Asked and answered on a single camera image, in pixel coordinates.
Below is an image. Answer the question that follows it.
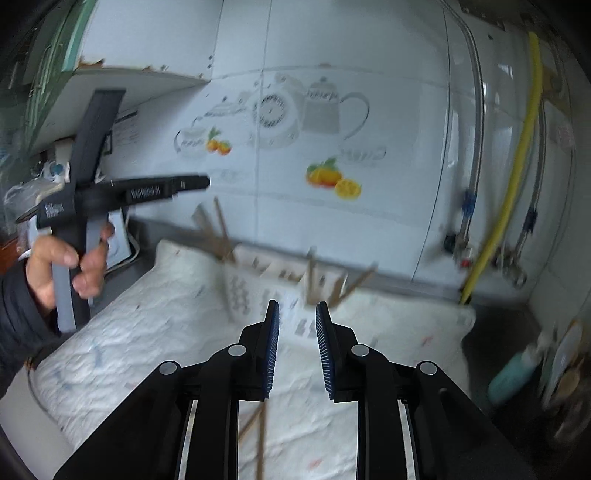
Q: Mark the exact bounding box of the cream plastic utensil holder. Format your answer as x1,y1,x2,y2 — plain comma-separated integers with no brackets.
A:
223,244,349,337

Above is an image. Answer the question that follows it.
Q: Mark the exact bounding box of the person's left forearm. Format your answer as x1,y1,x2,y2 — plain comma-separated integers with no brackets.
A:
0,261,61,398

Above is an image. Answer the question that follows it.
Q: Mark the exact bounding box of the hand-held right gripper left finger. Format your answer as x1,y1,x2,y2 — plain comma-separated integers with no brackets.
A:
53,300,282,480

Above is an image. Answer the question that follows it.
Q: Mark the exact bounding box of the metal valve with red knob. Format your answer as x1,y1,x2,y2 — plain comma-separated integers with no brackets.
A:
443,233,476,271

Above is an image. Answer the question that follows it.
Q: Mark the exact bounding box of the black utensil cup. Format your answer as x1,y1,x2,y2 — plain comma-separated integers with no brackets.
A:
547,378,591,446

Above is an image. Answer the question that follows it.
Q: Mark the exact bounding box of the metal water valve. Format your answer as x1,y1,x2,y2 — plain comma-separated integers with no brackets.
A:
496,249,529,289

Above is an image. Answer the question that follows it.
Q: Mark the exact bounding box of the yellow gas pipe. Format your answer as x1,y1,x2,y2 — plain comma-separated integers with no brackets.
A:
458,31,542,306

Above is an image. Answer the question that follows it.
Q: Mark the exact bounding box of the braided metal hose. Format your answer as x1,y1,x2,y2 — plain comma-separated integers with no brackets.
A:
443,7,486,252
510,106,548,266

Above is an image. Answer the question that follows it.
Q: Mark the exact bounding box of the white rice paddle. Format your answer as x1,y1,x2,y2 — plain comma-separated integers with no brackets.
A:
553,322,585,386

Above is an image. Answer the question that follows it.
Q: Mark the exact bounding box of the white wall label sticker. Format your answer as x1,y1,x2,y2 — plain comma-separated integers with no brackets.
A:
113,111,142,145

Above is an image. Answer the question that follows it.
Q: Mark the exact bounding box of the teapot and fruit wall decal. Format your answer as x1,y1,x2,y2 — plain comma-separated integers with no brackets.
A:
173,71,389,201

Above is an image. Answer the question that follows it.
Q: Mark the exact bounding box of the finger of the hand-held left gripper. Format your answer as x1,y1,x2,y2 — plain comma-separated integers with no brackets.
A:
121,174,211,205

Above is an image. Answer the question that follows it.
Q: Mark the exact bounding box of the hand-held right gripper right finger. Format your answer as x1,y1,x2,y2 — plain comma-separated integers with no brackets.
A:
315,301,539,480

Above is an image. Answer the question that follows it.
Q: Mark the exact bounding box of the person's left hand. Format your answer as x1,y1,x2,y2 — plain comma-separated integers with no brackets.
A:
25,223,116,311

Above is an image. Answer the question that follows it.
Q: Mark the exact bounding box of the white printed quilted blanket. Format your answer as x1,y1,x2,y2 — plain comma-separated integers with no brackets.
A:
30,239,477,480

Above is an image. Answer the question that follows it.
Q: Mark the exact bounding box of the group of wooden chopsticks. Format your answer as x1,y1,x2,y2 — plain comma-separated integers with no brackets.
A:
191,196,379,480

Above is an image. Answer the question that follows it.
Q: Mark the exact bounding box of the green wall cabinet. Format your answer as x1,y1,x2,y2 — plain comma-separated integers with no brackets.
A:
0,0,208,153

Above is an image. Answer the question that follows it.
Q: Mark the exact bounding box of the teal pump bottle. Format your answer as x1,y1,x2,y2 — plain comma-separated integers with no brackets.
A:
487,339,552,403

